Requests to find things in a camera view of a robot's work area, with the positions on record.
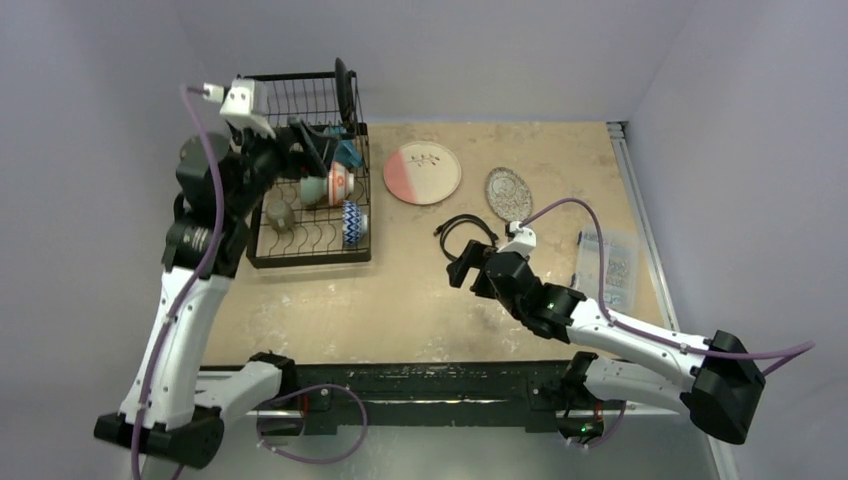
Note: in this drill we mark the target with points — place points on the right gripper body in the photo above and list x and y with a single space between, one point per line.
481 266

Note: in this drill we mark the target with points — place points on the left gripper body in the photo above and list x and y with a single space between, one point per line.
268 159

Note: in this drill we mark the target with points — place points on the blue mug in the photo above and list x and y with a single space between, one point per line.
346 153

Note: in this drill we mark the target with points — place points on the celadon green bowl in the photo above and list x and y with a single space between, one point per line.
313 190

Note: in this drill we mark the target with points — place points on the red floral bowl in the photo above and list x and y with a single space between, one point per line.
340 184

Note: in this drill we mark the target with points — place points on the small grey cup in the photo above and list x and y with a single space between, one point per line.
280 216

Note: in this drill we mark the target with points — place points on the black plate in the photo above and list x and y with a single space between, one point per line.
344 93

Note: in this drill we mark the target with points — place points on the grey speckled oval dish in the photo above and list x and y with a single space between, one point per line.
508 195

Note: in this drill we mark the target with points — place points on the red patterned bowl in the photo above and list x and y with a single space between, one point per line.
354 223

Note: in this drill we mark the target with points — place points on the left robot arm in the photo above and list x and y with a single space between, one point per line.
165 415

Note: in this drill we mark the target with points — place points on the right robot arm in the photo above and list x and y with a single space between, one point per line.
713 380

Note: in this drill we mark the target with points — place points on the pink and cream plate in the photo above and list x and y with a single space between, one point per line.
422 173

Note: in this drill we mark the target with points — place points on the clear plastic parts box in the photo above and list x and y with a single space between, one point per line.
621 265

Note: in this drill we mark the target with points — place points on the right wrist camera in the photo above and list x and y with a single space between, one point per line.
520 239

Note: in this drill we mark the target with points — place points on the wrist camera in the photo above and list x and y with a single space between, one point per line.
244 104
520 239

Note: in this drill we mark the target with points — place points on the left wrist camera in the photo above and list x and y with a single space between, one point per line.
244 104

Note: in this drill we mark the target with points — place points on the black wire dish rack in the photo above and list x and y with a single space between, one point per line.
316 237

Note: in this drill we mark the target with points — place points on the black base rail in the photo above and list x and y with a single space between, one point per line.
531 395

